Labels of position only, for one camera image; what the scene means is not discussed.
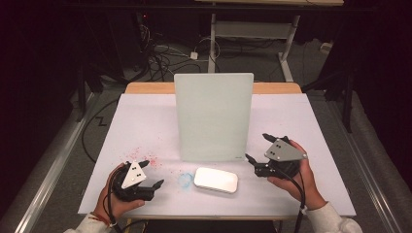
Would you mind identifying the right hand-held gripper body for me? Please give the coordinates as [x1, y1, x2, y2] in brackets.
[253, 135, 308, 180]

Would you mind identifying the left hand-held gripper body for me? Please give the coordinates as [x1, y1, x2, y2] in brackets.
[111, 160, 156, 202]

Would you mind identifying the white eraser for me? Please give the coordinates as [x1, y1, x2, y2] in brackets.
[193, 166, 239, 195]

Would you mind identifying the person's left hand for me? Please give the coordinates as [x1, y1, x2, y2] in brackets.
[93, 163, 146, 219]

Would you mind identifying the person's right hand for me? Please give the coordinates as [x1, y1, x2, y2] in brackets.
[267, 139, 327, 212]

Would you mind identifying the white paper sheet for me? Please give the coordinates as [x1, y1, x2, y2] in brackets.
[77, 92, 358, 218]

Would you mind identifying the white whiteboard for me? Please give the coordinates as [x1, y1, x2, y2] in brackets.
[173, 72, 255, 163]

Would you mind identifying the black stand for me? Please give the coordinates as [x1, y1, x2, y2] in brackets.
[75, 61, 105, 123]

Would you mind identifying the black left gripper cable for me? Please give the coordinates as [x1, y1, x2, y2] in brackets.
[102, 164, 125, 233]

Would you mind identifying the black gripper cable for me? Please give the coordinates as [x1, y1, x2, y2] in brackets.
[273, 166, 307, 233]
[102, 164, 125, 233]

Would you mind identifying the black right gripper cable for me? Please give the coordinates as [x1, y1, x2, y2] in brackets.
[273, 166, 307, 233]

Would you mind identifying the red bracelet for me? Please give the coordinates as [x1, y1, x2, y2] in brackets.
[88, 212, 113, 227]

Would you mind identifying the black floor cable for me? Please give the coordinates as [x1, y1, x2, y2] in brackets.
[81, 97, 121, 155]

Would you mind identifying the metal floor rail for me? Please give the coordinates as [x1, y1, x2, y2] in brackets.
[13, 92, 100, 233]
[325, 93, 407, 233]

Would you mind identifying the tangle of black cables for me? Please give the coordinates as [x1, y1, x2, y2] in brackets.
[134, 13, 203, 83]

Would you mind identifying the white metal desk frame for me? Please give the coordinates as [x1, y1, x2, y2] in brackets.
[193, 0, 345, 83]

